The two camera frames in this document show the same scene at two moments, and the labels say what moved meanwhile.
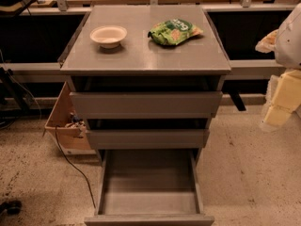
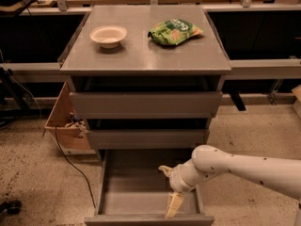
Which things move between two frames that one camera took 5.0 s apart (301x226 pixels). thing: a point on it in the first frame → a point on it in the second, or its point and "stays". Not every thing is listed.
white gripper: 290,46 → 176,179
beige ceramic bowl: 109,37 stays
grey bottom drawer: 149,187 stays
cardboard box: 68,132 stays
